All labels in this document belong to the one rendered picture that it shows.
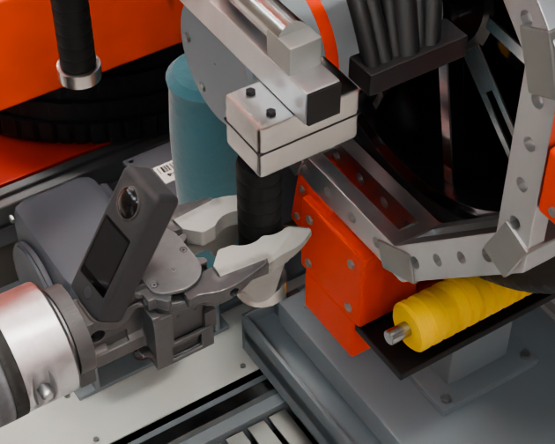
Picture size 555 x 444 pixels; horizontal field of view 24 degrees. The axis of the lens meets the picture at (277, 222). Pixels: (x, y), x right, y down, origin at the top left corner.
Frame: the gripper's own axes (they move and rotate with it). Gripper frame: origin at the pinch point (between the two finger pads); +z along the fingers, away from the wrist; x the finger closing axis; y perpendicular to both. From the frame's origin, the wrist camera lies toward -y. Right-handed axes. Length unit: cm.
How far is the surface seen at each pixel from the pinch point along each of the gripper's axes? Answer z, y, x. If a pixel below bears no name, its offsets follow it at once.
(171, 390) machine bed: 9, 75, -42
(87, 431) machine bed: -5, 75, -42
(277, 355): 21, 66, -33
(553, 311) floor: 71, 82, -28
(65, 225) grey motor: -1, 42, -49
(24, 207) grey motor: -4, 42, -55
